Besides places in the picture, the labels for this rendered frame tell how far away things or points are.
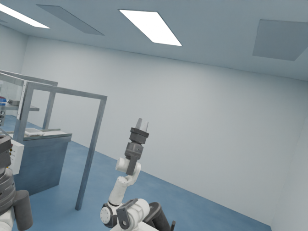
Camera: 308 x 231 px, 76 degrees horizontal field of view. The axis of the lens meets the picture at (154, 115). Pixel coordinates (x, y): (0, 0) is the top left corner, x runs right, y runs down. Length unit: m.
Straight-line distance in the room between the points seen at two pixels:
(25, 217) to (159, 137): 4.40
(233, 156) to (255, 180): 0.62
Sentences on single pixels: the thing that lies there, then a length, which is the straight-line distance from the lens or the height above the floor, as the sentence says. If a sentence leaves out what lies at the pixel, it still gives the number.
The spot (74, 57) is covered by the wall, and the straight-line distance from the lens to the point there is 6.72.
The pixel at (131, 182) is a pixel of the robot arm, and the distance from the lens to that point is 1.07.
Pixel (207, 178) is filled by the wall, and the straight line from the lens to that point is 4.74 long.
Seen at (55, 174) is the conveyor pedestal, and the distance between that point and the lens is 3.77.
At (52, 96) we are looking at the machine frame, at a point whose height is 1.48.
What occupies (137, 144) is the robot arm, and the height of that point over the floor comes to 1.60.
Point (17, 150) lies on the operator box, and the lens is 2.02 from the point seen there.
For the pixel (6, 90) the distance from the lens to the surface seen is 2.24.
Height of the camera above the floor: 1.84
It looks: 5 degrees down
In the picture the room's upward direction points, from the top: 15 degrees clockwise
